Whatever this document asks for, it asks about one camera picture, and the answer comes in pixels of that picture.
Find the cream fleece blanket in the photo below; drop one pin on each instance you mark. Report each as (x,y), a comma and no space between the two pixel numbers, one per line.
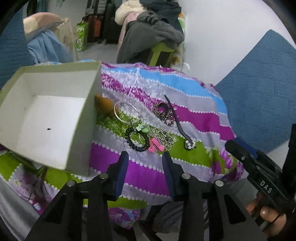
(126,8)

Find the dark navy clothing pile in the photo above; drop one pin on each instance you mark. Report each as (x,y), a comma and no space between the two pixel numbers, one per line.
(167,11)

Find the white cardboard box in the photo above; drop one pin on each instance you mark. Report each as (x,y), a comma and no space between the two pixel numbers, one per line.
(48,114)

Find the pink hair clip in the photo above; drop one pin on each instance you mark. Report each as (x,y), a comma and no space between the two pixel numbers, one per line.
(155,146)

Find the blue textured pillow right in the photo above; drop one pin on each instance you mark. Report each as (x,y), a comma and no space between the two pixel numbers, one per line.
(259,93)

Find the grey blanket on stool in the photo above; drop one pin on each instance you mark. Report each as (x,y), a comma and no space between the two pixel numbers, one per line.
(143,34)

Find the white plastic bag handle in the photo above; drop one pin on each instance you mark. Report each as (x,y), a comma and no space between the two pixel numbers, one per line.
(182,66)

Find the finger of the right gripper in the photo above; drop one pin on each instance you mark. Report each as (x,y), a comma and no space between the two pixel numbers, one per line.
(241,150)

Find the right hand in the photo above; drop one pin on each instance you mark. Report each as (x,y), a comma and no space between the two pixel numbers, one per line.
(277,221)

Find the black gold patterned bangle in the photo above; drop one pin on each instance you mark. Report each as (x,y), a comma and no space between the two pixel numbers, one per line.
(164,113)

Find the blue textured pillow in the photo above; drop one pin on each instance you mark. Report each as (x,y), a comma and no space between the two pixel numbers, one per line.
(259,93)
(14,48)

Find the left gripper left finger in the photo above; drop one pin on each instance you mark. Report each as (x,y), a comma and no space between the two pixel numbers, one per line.
(62,219)

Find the pink cream pillow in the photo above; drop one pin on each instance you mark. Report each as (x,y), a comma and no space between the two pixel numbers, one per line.
(40,22)

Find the black suitcase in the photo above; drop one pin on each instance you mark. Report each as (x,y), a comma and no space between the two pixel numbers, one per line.
(95,15)

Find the beige patterned bag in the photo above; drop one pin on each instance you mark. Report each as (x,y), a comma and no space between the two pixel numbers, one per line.
(66,34)

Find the green patterned bag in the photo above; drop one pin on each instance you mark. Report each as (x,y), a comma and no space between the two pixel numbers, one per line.
(81,36)

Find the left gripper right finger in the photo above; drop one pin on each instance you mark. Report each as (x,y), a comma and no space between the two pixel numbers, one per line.
(228,218)

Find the silver bangle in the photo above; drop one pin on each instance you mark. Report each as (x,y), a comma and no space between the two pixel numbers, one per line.
(126,113)

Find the orange seashell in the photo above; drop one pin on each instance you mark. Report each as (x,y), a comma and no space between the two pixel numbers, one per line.
(106,106)

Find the colourful striped floral cloth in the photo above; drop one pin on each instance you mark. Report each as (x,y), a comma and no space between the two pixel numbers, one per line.
(196,141)

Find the green plastic stool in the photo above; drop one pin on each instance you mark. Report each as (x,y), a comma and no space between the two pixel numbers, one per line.
(161,55)

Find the blue textured pillow left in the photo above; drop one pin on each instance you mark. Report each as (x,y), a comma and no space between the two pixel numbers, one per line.
(14,48)

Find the light blue sheet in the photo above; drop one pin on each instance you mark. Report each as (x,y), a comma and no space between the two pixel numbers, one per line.
(45,47)

